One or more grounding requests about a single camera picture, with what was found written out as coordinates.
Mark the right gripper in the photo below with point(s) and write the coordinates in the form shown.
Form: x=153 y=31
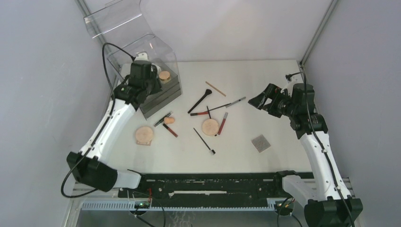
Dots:
x=270 y=91

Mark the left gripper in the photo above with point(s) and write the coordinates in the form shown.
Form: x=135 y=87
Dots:
x=158 y=86

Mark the white cube container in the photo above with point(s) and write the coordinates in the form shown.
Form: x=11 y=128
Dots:
x=157 y=68

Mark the clear acrylic organizer box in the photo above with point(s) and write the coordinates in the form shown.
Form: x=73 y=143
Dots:
x=122 y=23

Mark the round beige powder puff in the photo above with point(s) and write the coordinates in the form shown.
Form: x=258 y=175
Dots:
x=210 y=127

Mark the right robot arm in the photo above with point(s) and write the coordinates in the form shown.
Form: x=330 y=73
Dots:
x=331 y=203

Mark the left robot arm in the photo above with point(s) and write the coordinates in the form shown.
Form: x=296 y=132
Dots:
x=90 y=165

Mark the grey mascara wand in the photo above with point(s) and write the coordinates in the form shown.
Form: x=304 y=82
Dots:
x=234 y=102

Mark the long thin black brush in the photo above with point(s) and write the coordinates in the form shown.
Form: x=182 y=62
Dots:
x=218 y=107

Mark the red lip gloss tube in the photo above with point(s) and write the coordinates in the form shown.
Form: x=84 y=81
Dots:
x=222 y=123

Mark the dark eyeliner pen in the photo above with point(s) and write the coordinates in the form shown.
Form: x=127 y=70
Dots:
x=162 y=119

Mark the grey square sponge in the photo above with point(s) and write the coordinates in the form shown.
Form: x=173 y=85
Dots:
x=261 y=143

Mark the black powder brush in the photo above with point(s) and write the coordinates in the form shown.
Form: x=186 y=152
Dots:
x=207 y=93

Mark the wooden stick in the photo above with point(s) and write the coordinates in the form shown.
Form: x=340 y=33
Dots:
x=216 y=89

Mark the beige puff on base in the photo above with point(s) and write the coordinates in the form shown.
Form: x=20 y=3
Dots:
x=144 y=136

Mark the red black lip pencil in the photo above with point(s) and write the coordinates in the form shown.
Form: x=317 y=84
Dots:
x=197 y=114

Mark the orange lip gloss tube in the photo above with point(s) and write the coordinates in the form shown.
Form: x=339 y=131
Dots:
x=170 y=130

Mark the black brow brush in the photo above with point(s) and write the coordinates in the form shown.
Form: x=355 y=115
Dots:
x=205 y=143

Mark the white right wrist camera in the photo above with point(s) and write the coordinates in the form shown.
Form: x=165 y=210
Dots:
x=289 y=86

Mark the black mounting rail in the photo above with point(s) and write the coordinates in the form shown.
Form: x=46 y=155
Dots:
x=211 y=190

